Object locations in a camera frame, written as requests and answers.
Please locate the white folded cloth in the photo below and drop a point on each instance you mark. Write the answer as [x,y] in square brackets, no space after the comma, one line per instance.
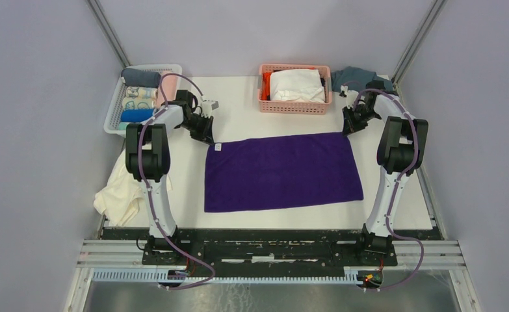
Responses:
[297,85]

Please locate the blue rolled towel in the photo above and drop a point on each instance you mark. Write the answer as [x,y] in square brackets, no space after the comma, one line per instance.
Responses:
[136,115]

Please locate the pink plastic basket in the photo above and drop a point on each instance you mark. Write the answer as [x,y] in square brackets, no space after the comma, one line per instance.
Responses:
[296,107]

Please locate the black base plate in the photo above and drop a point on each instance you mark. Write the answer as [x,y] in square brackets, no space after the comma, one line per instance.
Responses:
[253,255]

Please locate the beige print rolled towel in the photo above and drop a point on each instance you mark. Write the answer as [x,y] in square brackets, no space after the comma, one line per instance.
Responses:
[137,103]

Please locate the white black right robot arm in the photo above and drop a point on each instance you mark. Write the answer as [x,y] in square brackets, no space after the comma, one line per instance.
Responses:
[399,153]

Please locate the purple towel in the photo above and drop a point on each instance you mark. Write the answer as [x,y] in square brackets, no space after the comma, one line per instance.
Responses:
[280,172]

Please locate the teal crumpled towel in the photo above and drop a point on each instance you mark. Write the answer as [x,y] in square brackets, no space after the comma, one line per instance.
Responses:
[359,80]

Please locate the aluminium corner frame left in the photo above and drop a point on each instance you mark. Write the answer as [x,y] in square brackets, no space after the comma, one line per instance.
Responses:
[108,31]

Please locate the cream crumpled towel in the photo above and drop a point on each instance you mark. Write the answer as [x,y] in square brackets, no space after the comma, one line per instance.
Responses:
[122,200]

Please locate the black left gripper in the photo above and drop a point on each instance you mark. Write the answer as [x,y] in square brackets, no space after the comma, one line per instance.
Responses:
[206,135]

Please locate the orange cloth in basket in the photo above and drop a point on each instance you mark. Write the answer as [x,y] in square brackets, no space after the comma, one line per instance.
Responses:
[265,88]

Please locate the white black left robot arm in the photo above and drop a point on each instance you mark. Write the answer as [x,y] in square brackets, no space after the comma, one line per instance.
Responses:
[148,160]

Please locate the pink rolled towel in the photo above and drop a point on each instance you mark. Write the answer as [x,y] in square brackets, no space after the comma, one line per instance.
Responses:
[167,89]

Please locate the light teal rolled towel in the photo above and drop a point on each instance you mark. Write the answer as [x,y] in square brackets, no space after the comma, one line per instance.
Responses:
[122,126]

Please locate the white plastic basket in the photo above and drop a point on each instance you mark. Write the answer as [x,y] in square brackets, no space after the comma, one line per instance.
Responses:
[113,117]

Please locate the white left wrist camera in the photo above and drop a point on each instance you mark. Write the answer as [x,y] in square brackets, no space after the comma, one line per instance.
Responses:
[208,107]

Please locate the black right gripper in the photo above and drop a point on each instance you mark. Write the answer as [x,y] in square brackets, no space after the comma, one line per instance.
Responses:
[350,127]

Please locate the cartoon print rolled towel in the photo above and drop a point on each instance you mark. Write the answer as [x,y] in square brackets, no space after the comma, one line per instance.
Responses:
[141,92]

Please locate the grey rolled towel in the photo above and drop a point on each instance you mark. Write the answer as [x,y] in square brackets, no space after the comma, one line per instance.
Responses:
[140,78]

